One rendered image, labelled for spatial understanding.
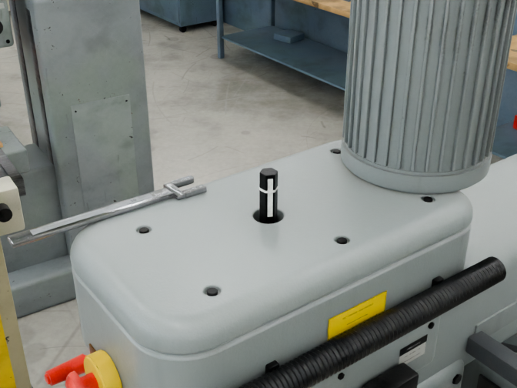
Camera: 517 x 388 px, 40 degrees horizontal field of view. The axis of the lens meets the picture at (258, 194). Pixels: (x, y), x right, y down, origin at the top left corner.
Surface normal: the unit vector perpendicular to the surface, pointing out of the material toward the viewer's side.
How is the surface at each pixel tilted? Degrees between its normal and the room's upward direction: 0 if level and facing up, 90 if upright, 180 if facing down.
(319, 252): 0
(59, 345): 0
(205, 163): 0
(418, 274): 90
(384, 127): 90
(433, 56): 90
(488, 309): 90
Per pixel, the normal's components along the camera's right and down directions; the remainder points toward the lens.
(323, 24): -0.81, 0.29
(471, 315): 0.59, 0.39
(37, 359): 0.00, -0.88
